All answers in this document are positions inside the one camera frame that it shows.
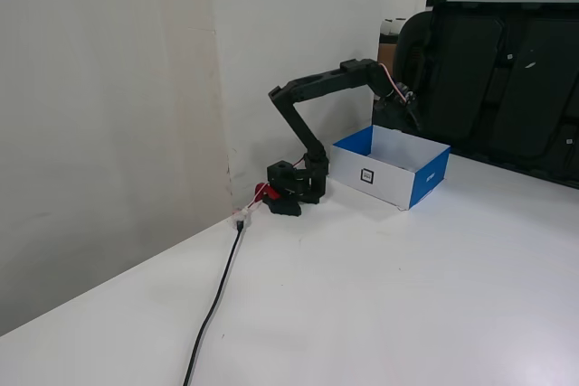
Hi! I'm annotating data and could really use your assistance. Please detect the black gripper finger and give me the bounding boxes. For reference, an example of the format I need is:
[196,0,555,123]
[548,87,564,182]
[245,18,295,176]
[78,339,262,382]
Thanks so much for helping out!
[404,104,424,133]

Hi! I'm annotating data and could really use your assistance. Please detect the blue and white cardboard box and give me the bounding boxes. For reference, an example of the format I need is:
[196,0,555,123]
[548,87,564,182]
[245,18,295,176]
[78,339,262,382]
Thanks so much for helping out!
[332,124,452,212]

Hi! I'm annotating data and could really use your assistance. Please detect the brown cardboard box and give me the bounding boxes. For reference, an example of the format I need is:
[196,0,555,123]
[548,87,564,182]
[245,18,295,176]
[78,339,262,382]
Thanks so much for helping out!
[375,42,399,93]

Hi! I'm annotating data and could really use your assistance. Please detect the white containers on shelf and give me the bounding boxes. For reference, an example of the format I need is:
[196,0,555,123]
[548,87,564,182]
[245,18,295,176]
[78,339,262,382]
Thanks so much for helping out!
[379,18,407,37]

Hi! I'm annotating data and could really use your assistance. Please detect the black office chair back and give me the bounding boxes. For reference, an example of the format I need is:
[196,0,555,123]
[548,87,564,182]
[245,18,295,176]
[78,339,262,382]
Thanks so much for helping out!
[392,10,436,133]

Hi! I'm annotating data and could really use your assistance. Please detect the red and white arm wire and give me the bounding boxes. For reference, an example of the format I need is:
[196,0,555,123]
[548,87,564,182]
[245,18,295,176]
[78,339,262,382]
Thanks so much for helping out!
[377,62,416,103]

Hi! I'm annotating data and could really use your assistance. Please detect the white connector board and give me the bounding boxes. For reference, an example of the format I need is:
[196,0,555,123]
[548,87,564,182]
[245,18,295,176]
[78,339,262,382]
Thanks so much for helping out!
[228,207,253,230]

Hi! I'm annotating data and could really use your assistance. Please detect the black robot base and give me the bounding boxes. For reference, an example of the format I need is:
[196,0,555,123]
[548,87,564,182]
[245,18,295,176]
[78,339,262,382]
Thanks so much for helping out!
[265,157,328,217]

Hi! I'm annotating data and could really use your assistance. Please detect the red clamp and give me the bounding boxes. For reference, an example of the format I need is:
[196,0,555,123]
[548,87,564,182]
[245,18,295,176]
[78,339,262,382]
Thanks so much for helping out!
[253,182,278,204]

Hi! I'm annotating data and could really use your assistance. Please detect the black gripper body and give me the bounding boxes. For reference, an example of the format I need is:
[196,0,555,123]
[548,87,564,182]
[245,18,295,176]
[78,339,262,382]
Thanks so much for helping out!
[373,80,416,112]

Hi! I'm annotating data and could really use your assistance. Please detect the black power cable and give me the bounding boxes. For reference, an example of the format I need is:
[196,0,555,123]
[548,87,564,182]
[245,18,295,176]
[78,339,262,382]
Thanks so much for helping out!
[182,219,247,386]

